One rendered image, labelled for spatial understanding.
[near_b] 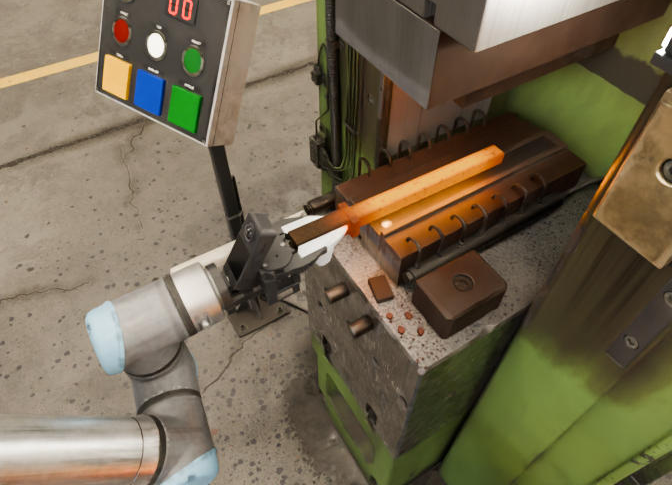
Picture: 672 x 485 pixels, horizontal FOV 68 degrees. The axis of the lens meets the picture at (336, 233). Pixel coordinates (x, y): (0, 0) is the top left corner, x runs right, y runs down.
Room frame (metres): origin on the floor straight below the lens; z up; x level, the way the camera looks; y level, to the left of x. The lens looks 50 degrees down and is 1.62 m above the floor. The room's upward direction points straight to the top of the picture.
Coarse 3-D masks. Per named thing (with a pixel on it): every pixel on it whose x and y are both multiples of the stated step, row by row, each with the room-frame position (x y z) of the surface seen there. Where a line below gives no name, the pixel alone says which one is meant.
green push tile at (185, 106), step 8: (176, 88) 0.85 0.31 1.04; (184, 88) 0.85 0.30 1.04; (176, 96) 0.84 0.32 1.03; (184, 96) 0.83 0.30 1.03; (192, 96) 0.82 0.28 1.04; (200, 96) 0.82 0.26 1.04; (176, 104) 0.83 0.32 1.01; (184, 104) 0.82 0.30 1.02; (192, 104) 0.82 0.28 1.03; (200, 104) 0.81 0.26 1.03; (176, 112) 0.82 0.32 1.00; (184, 112) 0.82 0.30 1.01; (192, 112) 0.81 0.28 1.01; (168, 120) 0.82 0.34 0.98; (176, 120) 0.82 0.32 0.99; (184, 120) 0.81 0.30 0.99; (192, 120) 0.80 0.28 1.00; (184, 128) 0.80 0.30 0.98; (192, 128) 0.79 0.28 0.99
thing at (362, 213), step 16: (464, 160) 0.63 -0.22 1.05; (480, 160) 0.63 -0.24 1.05; (496, 160) 0.64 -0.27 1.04; (432, 176) 0.59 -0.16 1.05; (448, 176) 0.59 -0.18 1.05; (464, 176) 0.60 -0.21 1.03; (384, 192) 0.55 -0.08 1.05; (400, 192) 0.55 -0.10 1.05; (416, 192) 0.55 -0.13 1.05; (432, 192) 0.57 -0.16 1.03; (352, 208) 0.52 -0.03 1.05; (368, 208) 0.52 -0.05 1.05; (384, 208) 0.52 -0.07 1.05; (400, 208) 0.54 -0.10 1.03; (304, 224) 0.48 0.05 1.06; (320, 224) 0.48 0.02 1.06; (336, 224) 0.48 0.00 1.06; (352, 224) 0.48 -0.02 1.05; (304, 240) 0.45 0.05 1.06
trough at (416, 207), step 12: (528, 144) 0.73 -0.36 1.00; (540, 144) 0.74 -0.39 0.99; (552, 144) 0.73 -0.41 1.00; (504, 156) 0.70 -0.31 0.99; (516, 156) 0.71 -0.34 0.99; (528, 156) 0.71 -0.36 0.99; (492, 168) 0.68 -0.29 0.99; (504, 168) 0.68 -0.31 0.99; (468, 180) 0.65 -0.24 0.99; (480, 180) 0.65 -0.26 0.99; (444, 192) 0.61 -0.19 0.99; (456, 192) 0.61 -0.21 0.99; (420, 204) 0.59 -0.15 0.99; (432, 204) 0.59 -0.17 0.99; (384, 216) 0.56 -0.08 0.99; (396, 216) 0.56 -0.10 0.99; (408, 216) 0.56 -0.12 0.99; (384, 228) 0.53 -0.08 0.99
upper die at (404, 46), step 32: (352, 0) 0.60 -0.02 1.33; (384, 0) 0.55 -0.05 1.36; (640, 0) 0.64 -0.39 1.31; (352, 32) 0.60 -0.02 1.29; (384, 32) 0.54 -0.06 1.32; (416, 32) 0.50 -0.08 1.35; (544, 32) 0.55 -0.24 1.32; (576, 32) 0.58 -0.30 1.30; (608, 32) 0.62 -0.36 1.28; (384, 64) 0.54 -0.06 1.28; (416, 64) 0.49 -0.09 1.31; (448, 64) 0.48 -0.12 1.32; (480, 64) 0.50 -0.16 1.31; (512, 64) 0.53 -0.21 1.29; (416, 96) 0.48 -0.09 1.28; (448, 96) 0.48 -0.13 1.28
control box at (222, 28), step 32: (128, 0) 0.99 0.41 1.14; (160, 0) 0.96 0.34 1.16; (192, 0) 0.92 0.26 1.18; (224, 0) 0.89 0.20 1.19; (160, 32) 0.93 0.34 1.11; (192, 32) 0.89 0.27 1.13; (224, 32) 0.86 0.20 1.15; (160, 64) 0.90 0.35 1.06; (224, 64) 0.84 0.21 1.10; (128, 96) 0.90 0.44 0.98; (224, 96) 0.82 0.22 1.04; (224, 128) 0.81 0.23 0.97
